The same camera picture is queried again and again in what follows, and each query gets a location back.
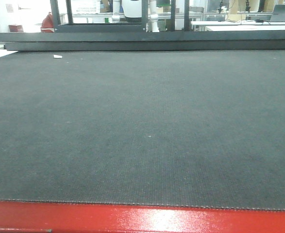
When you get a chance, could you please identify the stacked black boards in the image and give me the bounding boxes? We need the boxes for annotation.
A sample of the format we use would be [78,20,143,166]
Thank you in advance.
[0,30,285,51]

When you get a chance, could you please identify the red bag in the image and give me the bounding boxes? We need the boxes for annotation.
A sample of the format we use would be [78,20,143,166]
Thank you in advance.
[41,12,54,33]

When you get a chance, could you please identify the white humanoid robot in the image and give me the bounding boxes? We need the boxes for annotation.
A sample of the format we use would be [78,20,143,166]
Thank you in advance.
[112,0,160,33]

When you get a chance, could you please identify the dark grey table mat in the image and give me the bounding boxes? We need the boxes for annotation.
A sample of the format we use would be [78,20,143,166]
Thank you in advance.
[0,50,285,210]

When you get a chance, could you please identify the black metal frame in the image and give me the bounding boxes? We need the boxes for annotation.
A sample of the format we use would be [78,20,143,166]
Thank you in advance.
[50,0,190,33]

